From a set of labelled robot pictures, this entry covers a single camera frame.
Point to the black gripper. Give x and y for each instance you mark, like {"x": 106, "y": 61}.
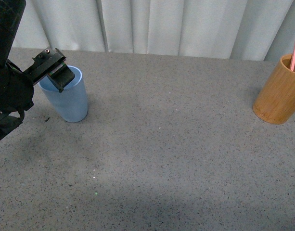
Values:
{"x": 50, "y": 63}

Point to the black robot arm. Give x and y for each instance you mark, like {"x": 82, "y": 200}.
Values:
{"x": 17, "y": 86}

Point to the blue plastic cup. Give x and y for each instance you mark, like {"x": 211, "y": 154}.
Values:
{"x": 72, "y": 103}

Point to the bamboo chopstick holder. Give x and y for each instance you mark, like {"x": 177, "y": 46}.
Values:
{"x": 276, "y": 101}

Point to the white pleated curtain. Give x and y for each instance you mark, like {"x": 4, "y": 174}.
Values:
{"x": 236, "y": 29}

